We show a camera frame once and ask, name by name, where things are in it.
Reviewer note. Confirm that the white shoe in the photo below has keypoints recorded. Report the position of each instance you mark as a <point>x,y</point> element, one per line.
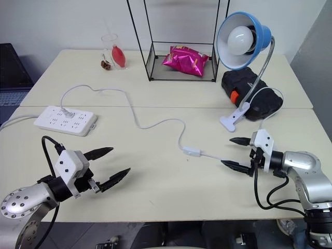
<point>285,225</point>

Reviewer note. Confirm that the white power strip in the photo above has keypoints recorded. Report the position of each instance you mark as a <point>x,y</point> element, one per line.
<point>64,122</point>

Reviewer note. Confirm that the blue clip desk lamp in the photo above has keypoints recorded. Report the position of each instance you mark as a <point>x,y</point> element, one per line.
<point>263,33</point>

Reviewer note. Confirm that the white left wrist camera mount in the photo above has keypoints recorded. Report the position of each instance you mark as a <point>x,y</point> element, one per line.
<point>68,163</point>

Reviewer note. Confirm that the clear glass cup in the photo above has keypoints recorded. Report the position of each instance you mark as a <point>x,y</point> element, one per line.
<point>107,42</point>

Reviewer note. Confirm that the black case with orange latch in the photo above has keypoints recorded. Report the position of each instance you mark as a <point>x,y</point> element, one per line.
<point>241,81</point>

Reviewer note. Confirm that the red rubber bulb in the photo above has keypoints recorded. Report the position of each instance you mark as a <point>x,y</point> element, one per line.
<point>118,55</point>

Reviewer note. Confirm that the small brown ornament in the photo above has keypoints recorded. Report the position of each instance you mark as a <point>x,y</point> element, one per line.
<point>105,64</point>

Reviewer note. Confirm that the white plastic cable connector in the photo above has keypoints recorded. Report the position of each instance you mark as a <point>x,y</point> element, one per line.
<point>66,113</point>

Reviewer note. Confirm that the pink snack bag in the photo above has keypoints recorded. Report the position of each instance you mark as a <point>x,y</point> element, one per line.
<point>185,62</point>

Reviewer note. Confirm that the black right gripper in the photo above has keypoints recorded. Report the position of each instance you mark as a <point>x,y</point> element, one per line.
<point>257,159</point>

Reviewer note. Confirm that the grey keyboard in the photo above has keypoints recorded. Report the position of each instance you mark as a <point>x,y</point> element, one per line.
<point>11,97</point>

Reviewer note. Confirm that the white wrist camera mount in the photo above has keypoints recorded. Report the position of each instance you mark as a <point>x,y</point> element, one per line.
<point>68,163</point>
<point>265,145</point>

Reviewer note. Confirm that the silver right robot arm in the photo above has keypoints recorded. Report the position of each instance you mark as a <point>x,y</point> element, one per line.
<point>306,162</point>

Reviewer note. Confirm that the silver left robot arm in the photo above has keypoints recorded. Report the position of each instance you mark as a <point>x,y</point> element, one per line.
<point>26,199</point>

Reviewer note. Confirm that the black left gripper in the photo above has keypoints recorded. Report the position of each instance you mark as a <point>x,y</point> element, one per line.
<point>84,182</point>

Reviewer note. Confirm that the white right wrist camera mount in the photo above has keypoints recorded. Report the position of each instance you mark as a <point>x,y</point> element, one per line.
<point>265,145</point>

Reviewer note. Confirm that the white light bulb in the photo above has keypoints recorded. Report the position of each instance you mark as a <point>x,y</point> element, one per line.
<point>240,40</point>

